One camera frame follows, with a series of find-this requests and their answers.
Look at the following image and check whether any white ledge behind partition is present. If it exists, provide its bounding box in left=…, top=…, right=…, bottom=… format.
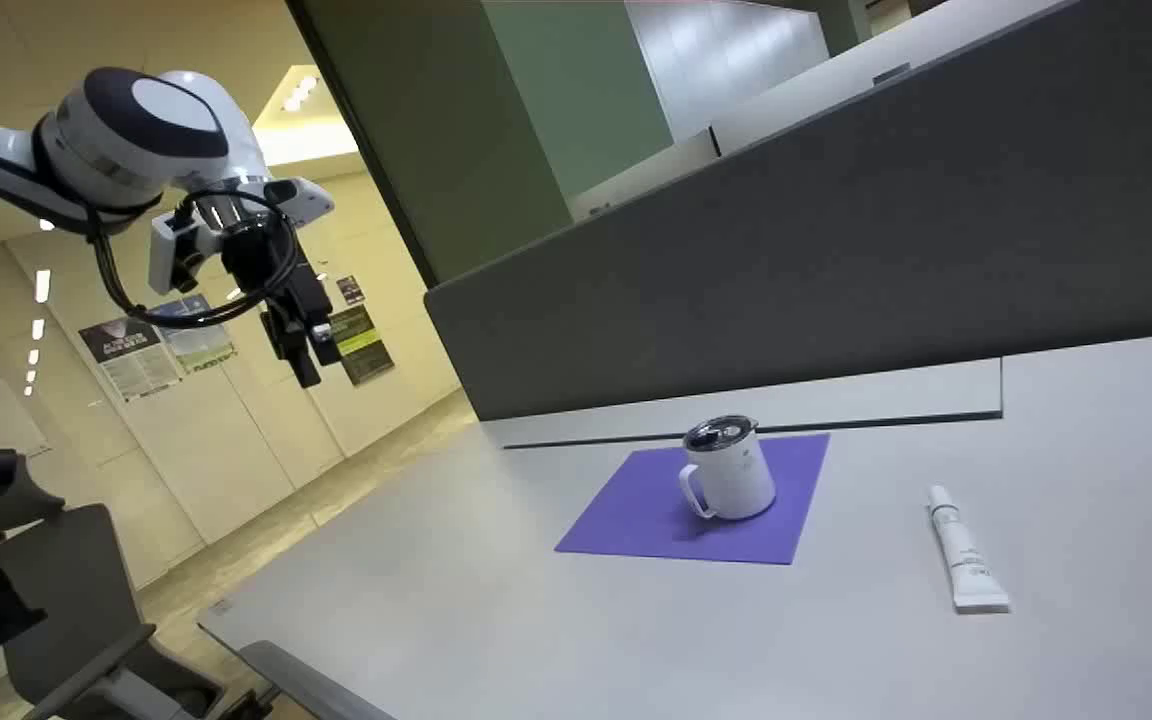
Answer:
left=568, top=0, right=1074, bottom=223

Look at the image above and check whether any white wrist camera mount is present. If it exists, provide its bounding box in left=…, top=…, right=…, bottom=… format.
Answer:
left=148, top=205, right=228, bottom=298

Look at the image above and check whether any purple mat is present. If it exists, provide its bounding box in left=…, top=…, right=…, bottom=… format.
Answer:
left=551, top=433, right=832, bottom=566

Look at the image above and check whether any square ceiling light panel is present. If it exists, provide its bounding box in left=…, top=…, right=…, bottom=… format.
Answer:
left=252, top=60, right=366, bottom=173

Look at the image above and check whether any white tube with green band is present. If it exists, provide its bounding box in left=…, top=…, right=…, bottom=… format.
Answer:
left=923, top=479, right=1015, bottom=617

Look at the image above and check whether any blue wall poster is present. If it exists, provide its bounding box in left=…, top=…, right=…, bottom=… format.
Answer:
left=148, top=292, right=241, bottom=379

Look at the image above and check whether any white mug with handle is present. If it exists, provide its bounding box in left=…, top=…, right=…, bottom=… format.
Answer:
left=677, top=411, right=781, bottom=529

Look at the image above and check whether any poster with black header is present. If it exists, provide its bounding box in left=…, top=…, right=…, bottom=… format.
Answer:
left=75, top=314, right=187, bottom=404

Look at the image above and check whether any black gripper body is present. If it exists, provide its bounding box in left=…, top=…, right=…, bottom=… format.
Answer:
left=208, top=197, right=342, bottom=353

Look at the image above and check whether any clear chrome-rimmed mug lid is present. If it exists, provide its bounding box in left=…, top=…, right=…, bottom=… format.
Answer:
left=679, top=411, right=762, bottom=461

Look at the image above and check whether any grey chair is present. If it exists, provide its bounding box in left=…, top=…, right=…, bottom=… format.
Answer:
left=0, top=501, right=273, bottom=720

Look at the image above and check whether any grey desk partition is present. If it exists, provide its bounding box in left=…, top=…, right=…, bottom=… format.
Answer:
left=425, top=0, right=1152, bottom=422

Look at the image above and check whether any dark green wall poster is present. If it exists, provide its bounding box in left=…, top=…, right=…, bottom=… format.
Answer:
left=320, top=305, right=399, bottom=390

